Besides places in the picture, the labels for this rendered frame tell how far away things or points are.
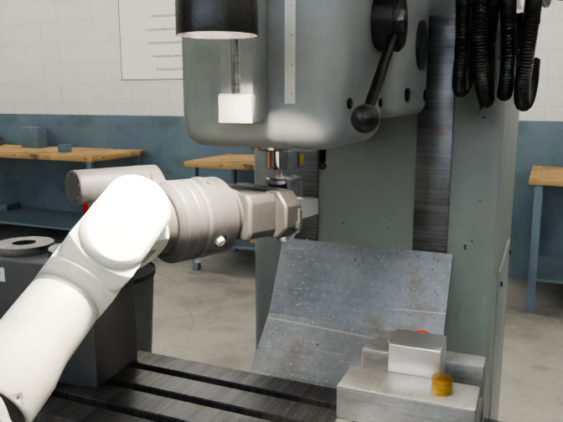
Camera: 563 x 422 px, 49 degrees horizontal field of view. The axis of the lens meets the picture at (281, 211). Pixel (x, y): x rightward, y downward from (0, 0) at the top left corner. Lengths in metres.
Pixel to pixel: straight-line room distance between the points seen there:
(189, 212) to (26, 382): 0.23
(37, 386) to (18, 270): 0.49
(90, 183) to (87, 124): 5.84
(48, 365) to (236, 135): 0.32
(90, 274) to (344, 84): 0.32
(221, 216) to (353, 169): 0.51
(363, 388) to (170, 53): 5.31
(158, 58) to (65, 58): 1.10
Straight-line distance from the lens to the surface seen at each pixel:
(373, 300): 1.11
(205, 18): 0.53
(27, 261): 0.99
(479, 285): 1.12
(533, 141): 4.90
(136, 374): 1.02
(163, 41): 5.93
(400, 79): 0.83
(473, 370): 0.80
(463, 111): 1.08
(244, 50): 0.64
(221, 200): 0.66
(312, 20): 0.66
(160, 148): 5.96
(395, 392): 0.71
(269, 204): 0.70
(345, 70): 0.66
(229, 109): 0.65
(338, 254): 1.15
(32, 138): 6.53
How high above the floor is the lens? 1.37
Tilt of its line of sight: 10 degrees down
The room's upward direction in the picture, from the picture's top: straight up
